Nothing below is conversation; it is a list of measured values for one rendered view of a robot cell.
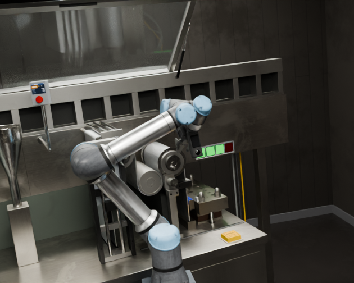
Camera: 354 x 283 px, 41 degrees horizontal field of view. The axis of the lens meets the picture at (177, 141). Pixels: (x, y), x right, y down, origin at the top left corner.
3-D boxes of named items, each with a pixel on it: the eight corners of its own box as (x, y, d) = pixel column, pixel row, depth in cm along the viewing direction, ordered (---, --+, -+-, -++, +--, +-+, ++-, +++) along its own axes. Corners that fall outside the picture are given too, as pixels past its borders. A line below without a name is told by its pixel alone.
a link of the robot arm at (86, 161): (65, 164, 160) (189, 95, 166) (64, 158, 171) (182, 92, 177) (82, 193, 163) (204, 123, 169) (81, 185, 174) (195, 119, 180)
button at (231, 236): (228, 243, 215) (227, 238, 214) (221, 238, 221) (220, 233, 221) (241, 239, 217) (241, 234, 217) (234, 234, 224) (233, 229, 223)
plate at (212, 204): (199, 215, 233) (198, 203, 232) (169, 194, 270) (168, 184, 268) (228, 208, 239) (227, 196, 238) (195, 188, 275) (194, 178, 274)
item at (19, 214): (13, 271, 209) (-11, 145, 198) (10, 259, 222) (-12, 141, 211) (45, 263, 215) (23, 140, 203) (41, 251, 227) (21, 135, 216)
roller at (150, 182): (140, 197, 223) (137, 173, 221) (125, 185, 247) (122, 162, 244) (164, 192, 228) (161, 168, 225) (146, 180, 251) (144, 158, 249)
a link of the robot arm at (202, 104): (191, 93, 183) (212, 94, 185) (184, 109, 192) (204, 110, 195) (193, 110, 179) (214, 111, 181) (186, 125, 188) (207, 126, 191)
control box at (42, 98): (31, 106, 200) (27, 82, 198) (35, 104, 206) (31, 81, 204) (48, 104, 200) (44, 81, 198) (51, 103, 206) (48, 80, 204)
